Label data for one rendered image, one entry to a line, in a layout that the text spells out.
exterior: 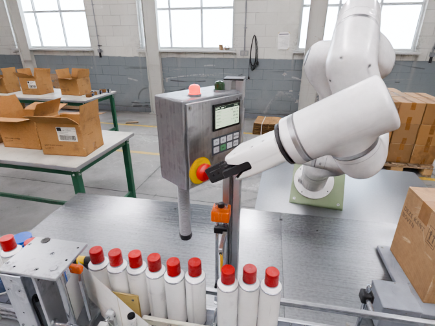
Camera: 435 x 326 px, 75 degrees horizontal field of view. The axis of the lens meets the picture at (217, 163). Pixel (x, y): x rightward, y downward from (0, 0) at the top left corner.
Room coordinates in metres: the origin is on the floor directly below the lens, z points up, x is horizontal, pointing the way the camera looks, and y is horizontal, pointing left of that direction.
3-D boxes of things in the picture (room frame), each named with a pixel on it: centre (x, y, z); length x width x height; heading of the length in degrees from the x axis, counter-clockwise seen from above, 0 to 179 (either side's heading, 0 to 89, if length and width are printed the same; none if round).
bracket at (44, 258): (0.49, 0.38, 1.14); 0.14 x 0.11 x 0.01; 80
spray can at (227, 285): (0.51, -0.02, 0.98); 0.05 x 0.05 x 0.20
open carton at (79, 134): (2.09, 1.11, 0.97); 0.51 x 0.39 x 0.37; 172
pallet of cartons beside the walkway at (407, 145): (3.80, -2.36, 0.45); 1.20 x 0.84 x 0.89; 168
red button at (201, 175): (0.53, 0.03, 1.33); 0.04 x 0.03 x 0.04; 135
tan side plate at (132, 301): (0.53, 0.25, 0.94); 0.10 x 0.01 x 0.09; 80
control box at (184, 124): (0.61, 0.04, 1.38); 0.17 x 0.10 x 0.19; 135
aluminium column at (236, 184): (0.66, -0.04, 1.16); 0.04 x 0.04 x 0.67; 80
